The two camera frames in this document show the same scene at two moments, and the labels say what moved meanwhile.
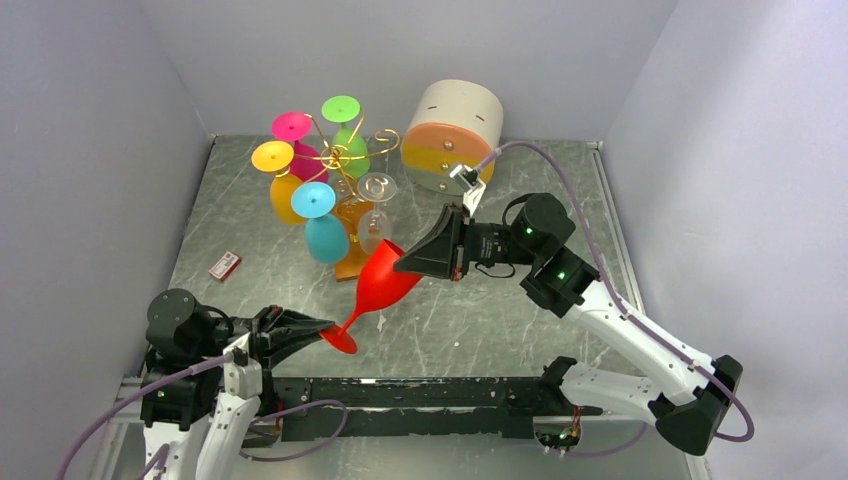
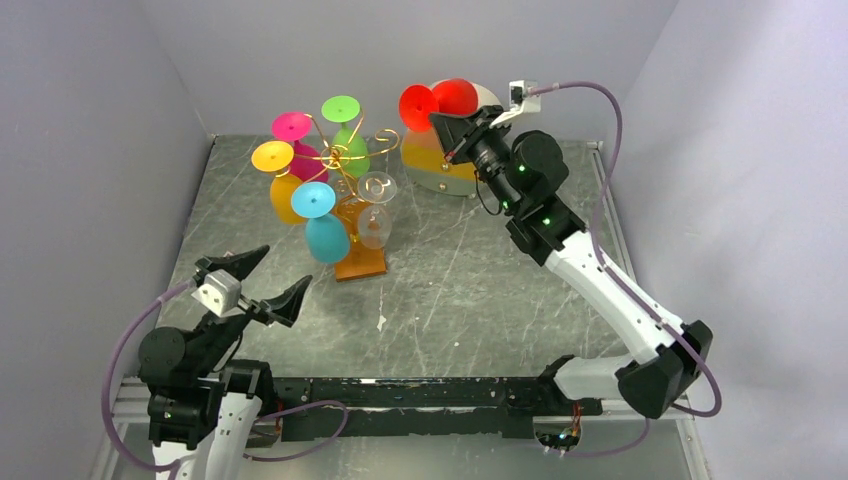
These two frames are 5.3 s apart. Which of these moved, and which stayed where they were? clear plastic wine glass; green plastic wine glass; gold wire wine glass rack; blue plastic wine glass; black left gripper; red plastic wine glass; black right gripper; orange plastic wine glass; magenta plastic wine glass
Moved: black left gripper; red plastic wine glass; black right gripper
Stayed: gold wire wine glass rack; magenta plastic wine glass; clear plastic wine glass; green plastic wine glass; blue plastic wine glass; orange plastic wine glass
